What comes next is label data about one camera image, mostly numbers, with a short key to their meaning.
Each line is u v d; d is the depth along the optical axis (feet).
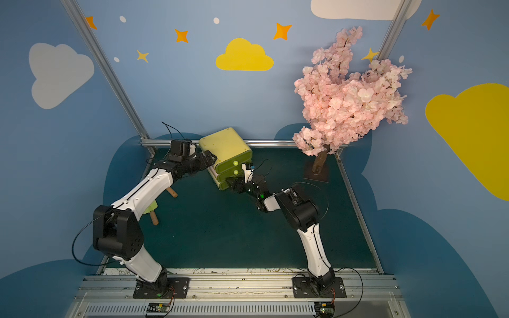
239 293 2.41
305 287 2.45
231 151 2.98
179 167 2.14
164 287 2.23
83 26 2.37
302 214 1.91
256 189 2.64
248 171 2.97
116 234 1.48
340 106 2.08
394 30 2.44
